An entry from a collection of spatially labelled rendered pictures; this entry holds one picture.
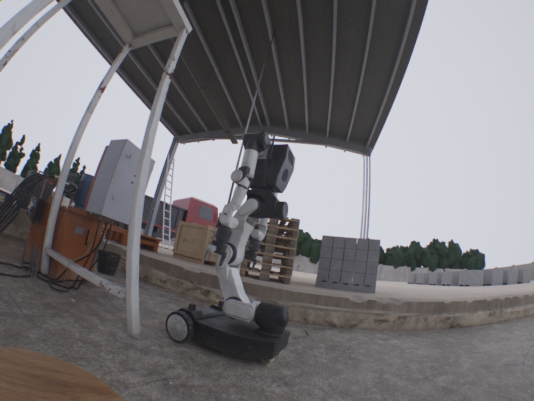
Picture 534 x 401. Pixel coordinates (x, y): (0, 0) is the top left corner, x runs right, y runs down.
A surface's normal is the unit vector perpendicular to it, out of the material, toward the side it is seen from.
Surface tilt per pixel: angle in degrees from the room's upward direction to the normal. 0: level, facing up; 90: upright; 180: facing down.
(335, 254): 90
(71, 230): 90
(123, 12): 180
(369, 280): 90
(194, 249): 90
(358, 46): 172
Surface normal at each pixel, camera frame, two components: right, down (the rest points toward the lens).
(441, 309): -0.14, -0.30
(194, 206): 0.73, -0.13
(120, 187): 0.97, 0.11
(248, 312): -0.35, -0.32
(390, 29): -0.30, 0.92
